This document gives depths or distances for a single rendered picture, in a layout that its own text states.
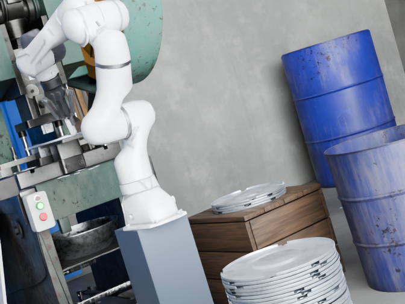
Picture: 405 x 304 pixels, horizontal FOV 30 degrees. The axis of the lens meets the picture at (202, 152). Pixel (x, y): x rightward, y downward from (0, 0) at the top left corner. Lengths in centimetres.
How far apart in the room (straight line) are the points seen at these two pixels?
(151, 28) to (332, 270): 153
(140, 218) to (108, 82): 43
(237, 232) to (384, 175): 57
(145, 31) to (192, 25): 190
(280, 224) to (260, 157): 236
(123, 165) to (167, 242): 28
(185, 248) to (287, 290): 72
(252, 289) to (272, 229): 92
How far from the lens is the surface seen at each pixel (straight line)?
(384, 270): 254
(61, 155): 297
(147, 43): 306
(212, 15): 501
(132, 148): 240
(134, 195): 238
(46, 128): 312
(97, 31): 234
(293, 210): 275
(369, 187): 245
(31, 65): 265
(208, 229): 281
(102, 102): 235
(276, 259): 187
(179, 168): 470
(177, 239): 240
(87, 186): 293
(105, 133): 235
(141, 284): 245
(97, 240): 304
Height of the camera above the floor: 79
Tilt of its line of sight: 4 degrees down
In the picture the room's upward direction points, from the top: 17 degrees counter-clockwise
